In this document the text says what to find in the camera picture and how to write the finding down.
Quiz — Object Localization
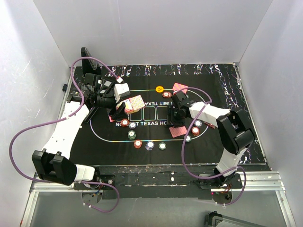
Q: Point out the red poker chip stack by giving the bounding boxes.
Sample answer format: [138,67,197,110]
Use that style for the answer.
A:
[134,140,142,148]

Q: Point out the blue chips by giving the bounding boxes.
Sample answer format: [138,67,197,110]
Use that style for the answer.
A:
[129,122,136,129]
[194,120,202,128]

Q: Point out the black white chess board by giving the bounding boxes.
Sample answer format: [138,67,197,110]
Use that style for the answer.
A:
[83,106,98,123]

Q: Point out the blue poker chip stack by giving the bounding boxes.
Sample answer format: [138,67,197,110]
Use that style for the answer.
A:
[145,141,154,151]

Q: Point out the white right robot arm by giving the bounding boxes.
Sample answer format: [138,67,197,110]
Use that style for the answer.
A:
[167,90,256,188]

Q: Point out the green poker chip stack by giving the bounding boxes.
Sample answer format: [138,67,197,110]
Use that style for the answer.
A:
[159,142,167,150]

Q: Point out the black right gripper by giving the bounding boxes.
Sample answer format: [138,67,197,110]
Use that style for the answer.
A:
[165,105,186,128]

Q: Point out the yellow big blind button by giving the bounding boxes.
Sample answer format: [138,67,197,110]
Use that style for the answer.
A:
[155,86,164,93]

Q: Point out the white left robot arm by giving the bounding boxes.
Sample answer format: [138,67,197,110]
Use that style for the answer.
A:
[32,77,130,189]

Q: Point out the black red all-in triangle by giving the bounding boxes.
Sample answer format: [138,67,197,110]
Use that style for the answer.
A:
[204,122,216,129]

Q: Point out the red playing card box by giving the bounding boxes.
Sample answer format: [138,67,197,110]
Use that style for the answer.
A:
[123,95,145,114]

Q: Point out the black poker felt mat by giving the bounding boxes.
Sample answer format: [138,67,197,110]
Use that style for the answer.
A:
[51,63,267,166]

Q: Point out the red cards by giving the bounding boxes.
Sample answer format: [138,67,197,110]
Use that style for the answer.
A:
[172,83,188,94]
[109,115,116,122]
[169,126,187,138]

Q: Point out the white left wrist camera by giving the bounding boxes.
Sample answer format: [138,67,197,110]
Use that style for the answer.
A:
[114,83,130,103]

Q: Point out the black case bottom right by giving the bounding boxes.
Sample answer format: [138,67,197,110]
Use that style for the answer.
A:
[204,211,262,227]

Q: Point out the green chips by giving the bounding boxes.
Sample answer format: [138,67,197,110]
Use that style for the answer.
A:
[127,130,136,140]
[185,135,192,142]

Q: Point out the black chess board lid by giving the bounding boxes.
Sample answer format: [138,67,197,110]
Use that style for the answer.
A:
[80,47,101,75]

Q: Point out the red chips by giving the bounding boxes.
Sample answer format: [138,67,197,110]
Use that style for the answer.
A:
[121,119,129,127]
[191,127,200,136]
[162,92,172,98]

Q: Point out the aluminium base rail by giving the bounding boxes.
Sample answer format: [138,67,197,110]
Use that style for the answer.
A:
[21,171,296,227]

